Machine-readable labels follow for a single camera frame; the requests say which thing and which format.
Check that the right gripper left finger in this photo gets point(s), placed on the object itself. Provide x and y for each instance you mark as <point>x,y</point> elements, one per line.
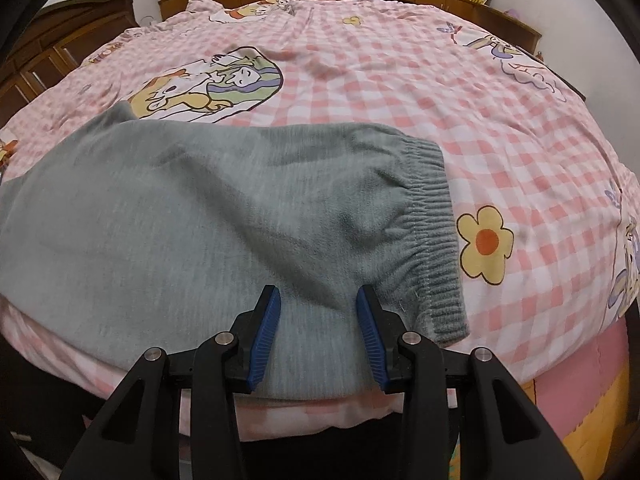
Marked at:
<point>136,433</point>

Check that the grey knit pants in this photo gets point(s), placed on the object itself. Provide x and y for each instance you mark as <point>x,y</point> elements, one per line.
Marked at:
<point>133,233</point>

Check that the yellow bed base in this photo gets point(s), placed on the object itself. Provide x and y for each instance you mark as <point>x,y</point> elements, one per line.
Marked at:
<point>591,443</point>

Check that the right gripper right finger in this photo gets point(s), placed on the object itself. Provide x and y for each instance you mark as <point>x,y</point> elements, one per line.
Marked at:
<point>465,404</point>

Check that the pink checkered bed cover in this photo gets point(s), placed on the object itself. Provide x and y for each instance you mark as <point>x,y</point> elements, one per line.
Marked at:
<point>545,211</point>

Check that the pink bed sheet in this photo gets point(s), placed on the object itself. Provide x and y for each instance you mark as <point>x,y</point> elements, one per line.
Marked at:
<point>568,392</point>

